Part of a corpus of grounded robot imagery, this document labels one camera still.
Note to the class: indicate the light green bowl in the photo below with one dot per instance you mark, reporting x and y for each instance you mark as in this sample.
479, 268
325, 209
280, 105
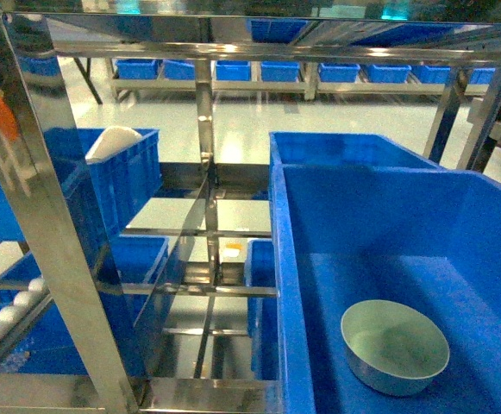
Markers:
393, 348

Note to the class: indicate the blue bin behind front bin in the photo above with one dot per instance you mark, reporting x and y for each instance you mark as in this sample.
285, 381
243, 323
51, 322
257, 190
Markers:
342, 149

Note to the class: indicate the blue bin with white object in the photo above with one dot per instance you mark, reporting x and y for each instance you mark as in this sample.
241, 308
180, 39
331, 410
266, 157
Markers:
123, 183

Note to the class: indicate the white object in bin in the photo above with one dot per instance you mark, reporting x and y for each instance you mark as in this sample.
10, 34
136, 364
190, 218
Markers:
112, 141

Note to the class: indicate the large blue bin front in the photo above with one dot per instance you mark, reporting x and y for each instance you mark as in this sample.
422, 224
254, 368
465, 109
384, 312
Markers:
429, 239

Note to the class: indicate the white roller row left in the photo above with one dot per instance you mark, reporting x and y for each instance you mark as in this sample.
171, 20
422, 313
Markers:
24, 304

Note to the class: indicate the steel rack frame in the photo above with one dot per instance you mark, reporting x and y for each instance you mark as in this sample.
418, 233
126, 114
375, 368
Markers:
53, 198

